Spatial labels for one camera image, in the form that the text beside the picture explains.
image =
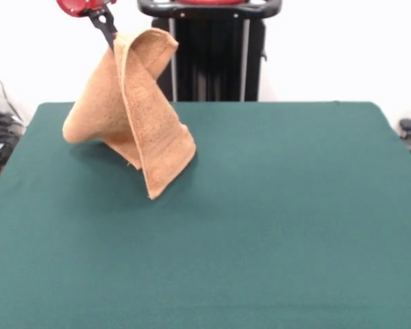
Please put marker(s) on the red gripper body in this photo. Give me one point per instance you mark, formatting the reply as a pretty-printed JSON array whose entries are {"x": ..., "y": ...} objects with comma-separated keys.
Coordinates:
[{"x": 78, "y": 6}]

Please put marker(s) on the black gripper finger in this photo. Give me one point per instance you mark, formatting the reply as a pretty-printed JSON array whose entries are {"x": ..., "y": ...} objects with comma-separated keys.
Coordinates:
[
  {"x": 101, "y": 27},
  {"x": 110, "y": 21}
]

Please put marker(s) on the orange terry towel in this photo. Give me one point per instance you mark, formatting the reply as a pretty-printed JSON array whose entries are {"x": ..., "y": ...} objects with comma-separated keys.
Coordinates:
[{"x": 137, "y": 113}]

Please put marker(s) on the dark green table cloth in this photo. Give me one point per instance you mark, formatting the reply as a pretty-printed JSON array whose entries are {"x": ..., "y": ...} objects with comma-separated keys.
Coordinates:
[{"x": 226, "y": 240}]

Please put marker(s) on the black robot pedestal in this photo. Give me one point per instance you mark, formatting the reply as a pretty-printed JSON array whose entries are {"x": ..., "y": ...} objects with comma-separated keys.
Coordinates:
[{"x": 209, "y": 51}]

